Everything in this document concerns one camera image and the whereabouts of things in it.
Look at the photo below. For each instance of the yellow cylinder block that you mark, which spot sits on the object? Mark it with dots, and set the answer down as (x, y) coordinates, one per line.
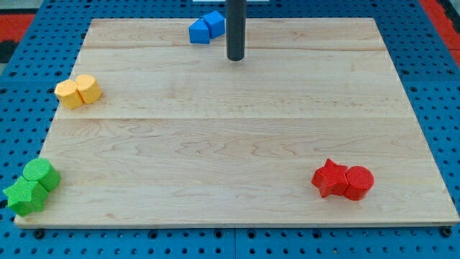
(88, 88)

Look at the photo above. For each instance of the red star block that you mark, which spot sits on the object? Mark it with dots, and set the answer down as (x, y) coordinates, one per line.
(330, 179)

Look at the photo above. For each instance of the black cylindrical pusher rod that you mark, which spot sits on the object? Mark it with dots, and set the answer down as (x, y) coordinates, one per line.
(235, 29)

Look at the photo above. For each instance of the green star block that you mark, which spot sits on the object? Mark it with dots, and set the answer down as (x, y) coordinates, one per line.
(25, 197)

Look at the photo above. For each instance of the yellow hexagon block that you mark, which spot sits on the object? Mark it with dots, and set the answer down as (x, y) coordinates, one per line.
(68, 95)

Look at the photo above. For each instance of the light wooden board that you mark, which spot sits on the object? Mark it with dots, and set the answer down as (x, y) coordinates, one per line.
(182, 137)

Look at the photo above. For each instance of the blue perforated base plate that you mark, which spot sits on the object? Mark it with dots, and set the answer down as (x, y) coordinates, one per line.
(48, 52)

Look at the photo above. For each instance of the red cylinder block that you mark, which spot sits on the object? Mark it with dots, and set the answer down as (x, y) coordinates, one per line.
(360, 180)

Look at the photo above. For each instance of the blue cube block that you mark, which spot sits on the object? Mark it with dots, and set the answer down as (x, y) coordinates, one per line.
(215, 23)

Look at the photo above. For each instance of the green cylinder block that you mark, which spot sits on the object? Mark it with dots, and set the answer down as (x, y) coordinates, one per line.
(42, 171)

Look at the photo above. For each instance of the blue triangle block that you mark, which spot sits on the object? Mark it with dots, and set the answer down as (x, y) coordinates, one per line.
(199, 32)

